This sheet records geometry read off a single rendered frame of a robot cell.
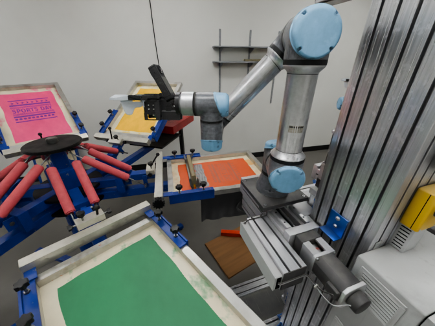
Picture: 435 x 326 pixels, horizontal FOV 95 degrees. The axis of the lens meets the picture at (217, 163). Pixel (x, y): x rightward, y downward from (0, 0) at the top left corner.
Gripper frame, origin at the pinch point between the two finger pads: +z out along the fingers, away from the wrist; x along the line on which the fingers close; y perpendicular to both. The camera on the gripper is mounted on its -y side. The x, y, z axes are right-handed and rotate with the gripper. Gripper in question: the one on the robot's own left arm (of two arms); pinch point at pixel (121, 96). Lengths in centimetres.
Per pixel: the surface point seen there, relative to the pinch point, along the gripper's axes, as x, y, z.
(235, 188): 59, 62, -40
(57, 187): 25, 49, 58
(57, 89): 140, -1, 149
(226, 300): -13, 73, -37
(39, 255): -6, 65, 43
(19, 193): 17, 50, 73
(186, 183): 67, 64, -3
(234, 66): 288, -40, -33
